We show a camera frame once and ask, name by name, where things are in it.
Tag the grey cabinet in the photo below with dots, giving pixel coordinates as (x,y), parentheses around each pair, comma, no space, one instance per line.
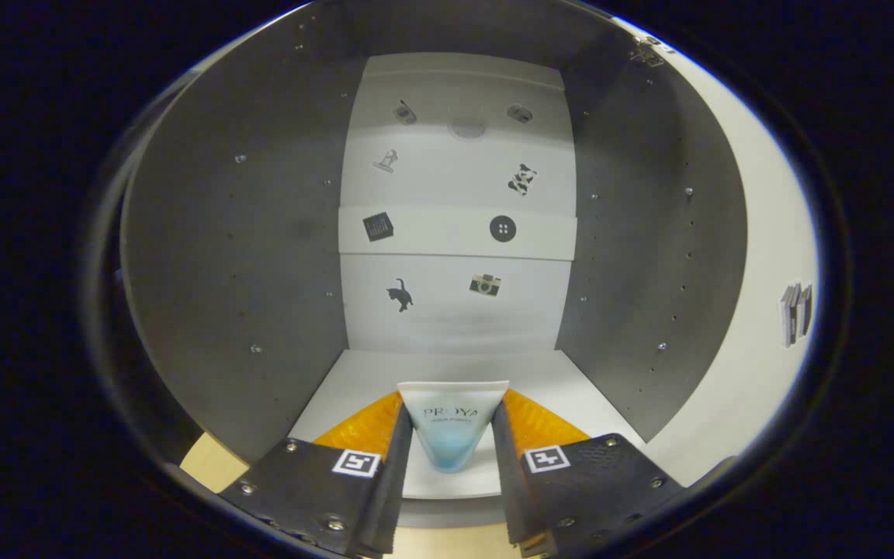
(261,233)

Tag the white blue cosmetic tube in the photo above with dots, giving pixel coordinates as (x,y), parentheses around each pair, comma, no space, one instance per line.
(452,423)

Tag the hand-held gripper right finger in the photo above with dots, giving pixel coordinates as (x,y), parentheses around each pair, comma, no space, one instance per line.
(517,497)

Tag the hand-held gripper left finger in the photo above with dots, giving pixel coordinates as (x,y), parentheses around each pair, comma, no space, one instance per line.
(389,497)

